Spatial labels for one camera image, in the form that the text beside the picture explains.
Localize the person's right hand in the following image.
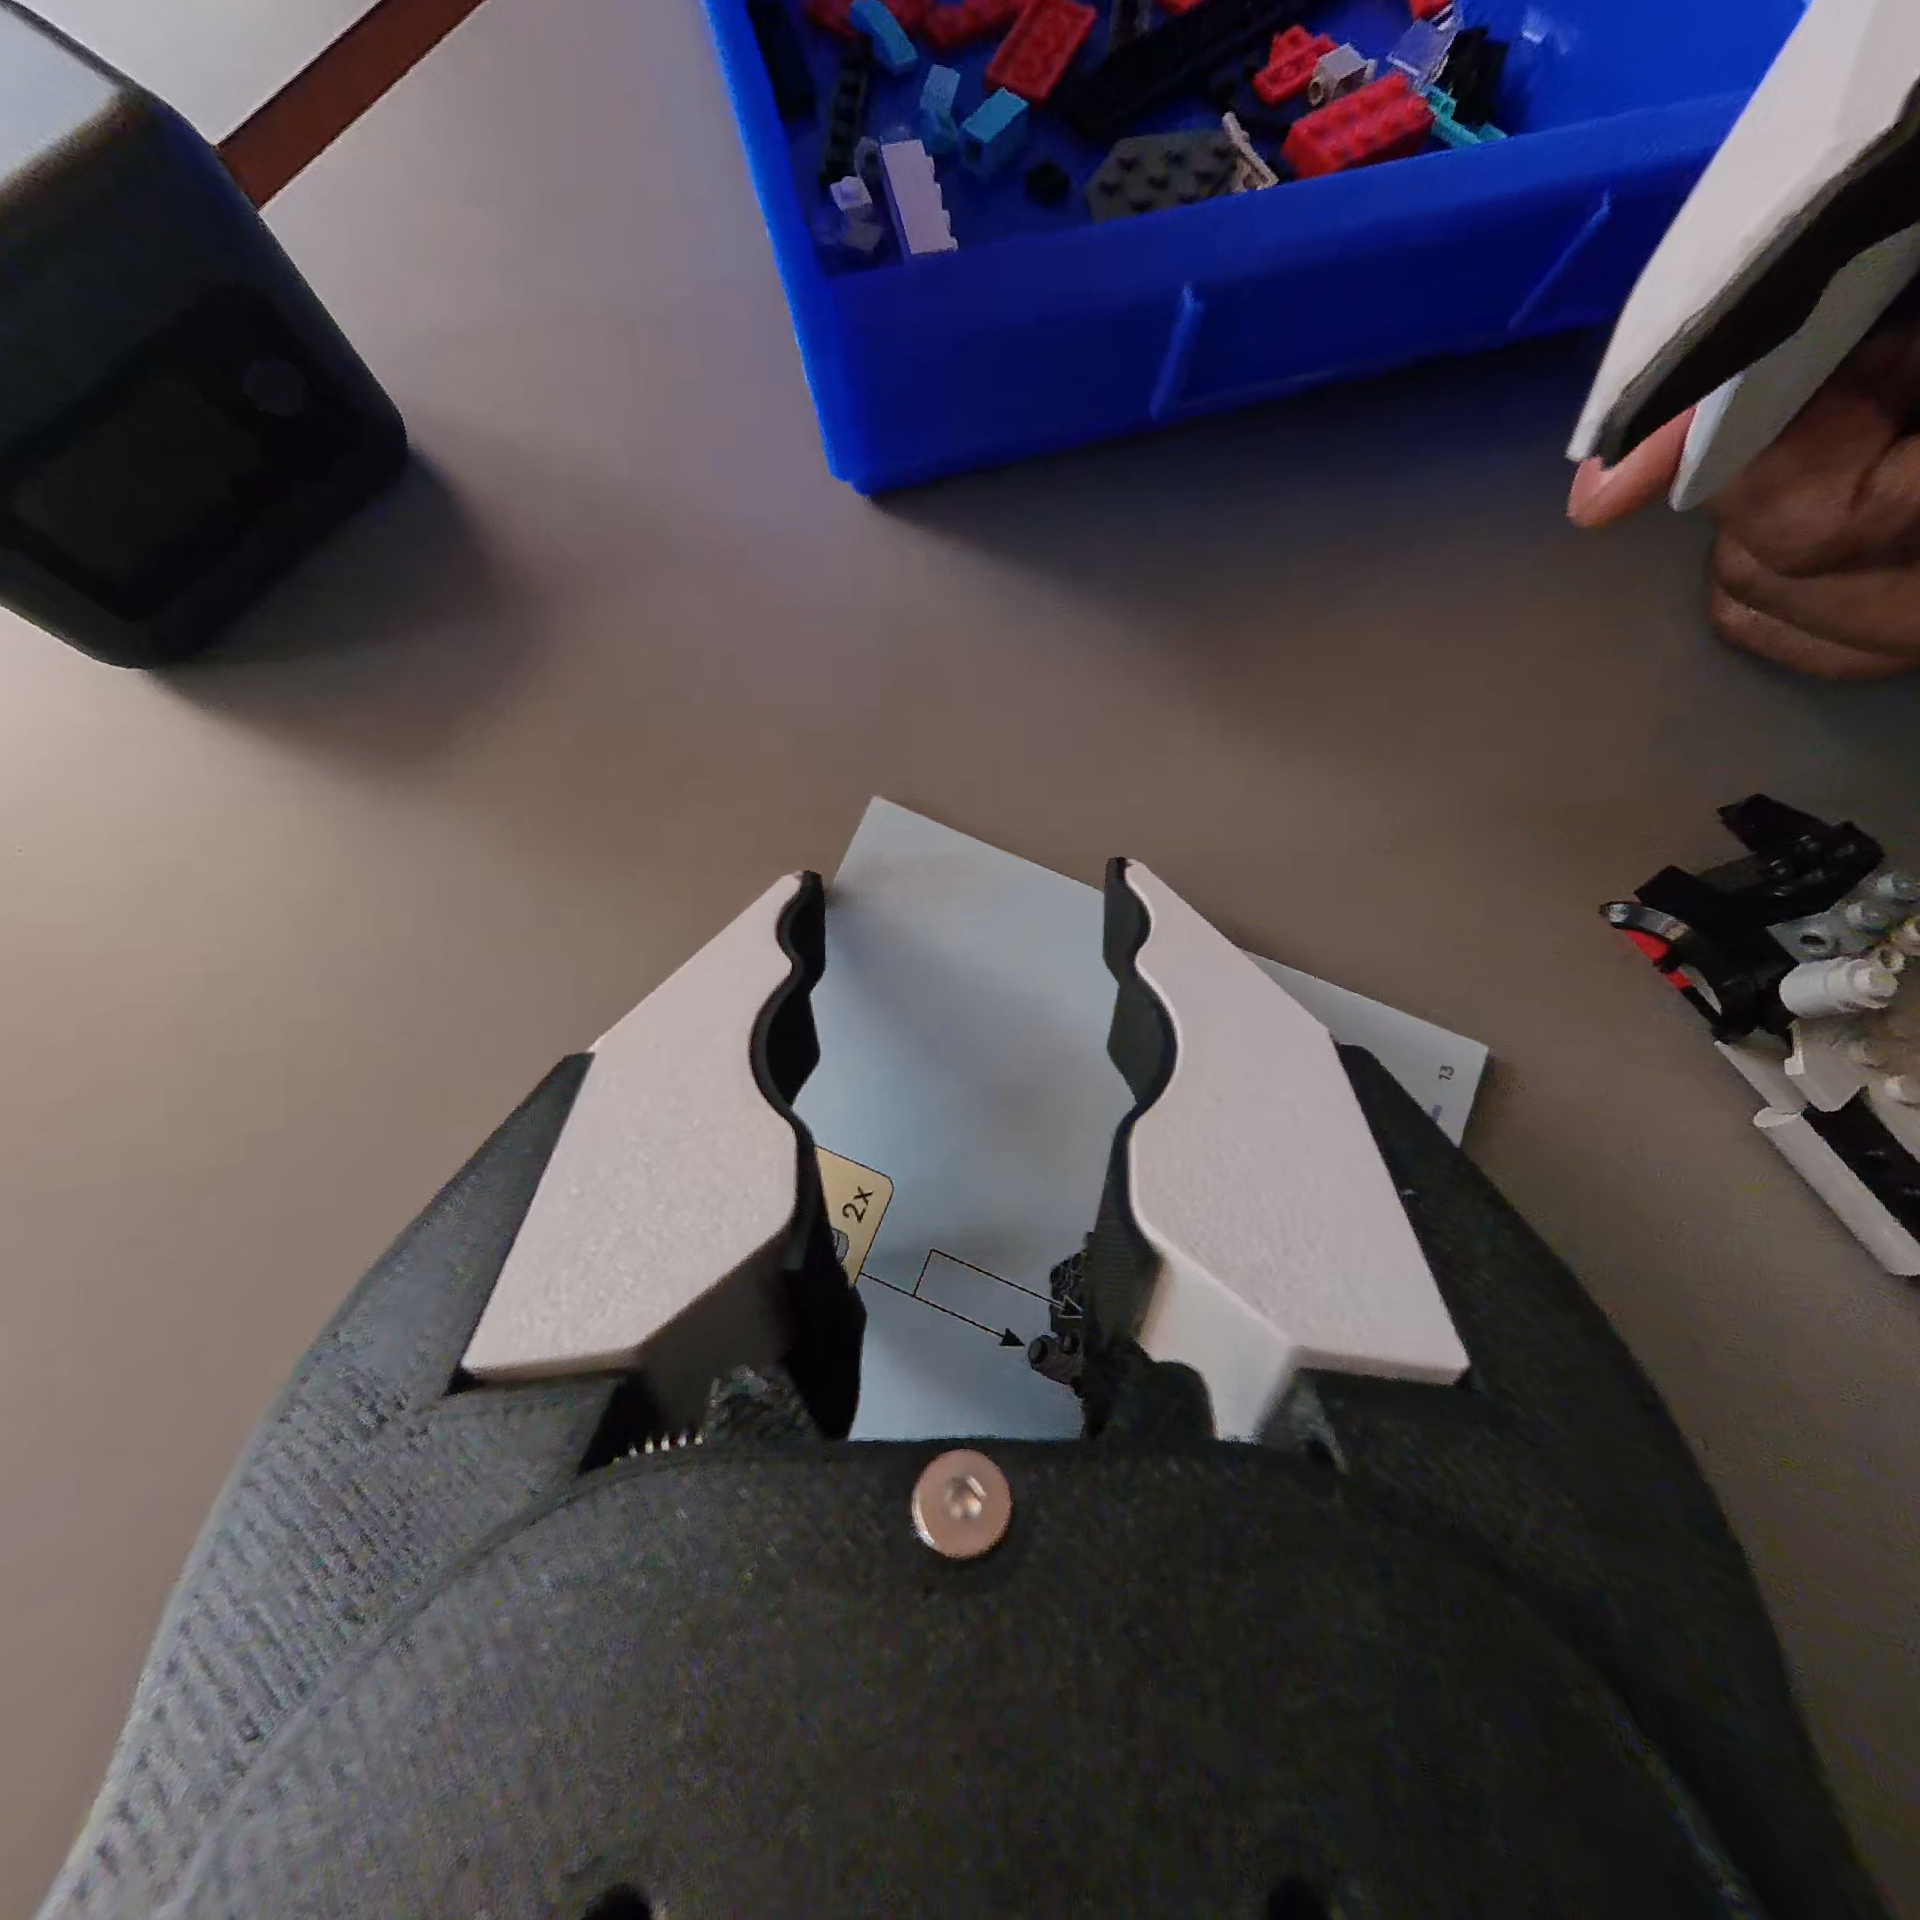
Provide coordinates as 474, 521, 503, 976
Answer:
1569, 342, 1920, 684

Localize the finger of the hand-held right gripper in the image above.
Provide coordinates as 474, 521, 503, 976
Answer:
1569, 0, 1920, 465

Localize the grey toy brick model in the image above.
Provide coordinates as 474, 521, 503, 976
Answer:
1597, 795, 1920, 1279

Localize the pile of red black toy bricks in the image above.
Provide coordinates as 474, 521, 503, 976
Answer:
749, 0, 1518, 278

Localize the blue plastic bin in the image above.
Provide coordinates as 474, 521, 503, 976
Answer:
701, 0, 1809, 496

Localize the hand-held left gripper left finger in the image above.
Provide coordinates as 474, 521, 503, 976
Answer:
457, 865, 869, 1440

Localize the toy instruction booklet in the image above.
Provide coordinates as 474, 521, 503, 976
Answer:
790, 795, 1491, 1444

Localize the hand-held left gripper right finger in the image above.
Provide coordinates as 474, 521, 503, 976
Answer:
1076, 854, 1474, 1444

